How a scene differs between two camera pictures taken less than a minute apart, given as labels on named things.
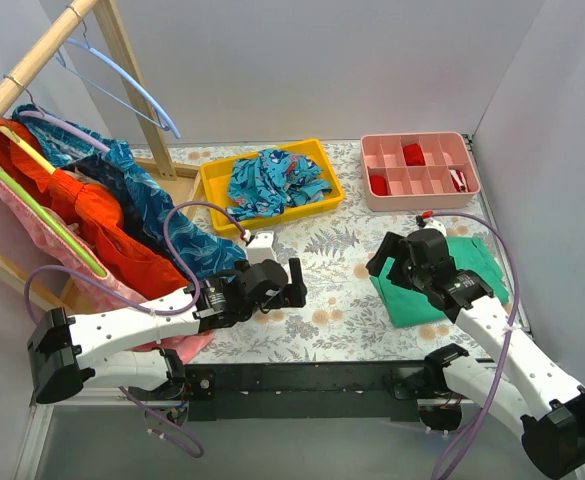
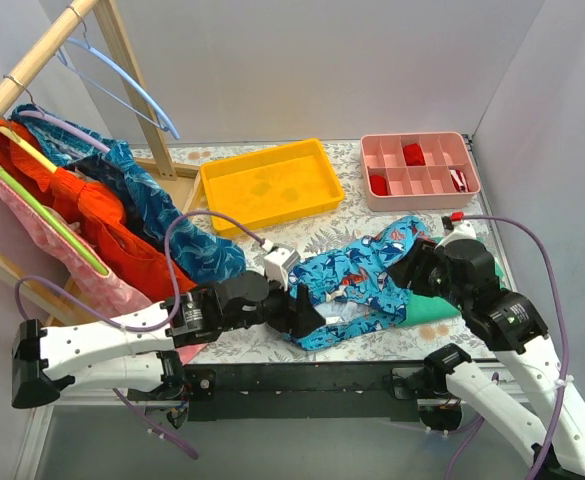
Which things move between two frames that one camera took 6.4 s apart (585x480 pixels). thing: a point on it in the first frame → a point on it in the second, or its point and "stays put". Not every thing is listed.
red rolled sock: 413,155 stays put
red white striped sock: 460,180 stays put
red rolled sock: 379,185 stays put
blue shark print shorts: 261,187 → 352,288
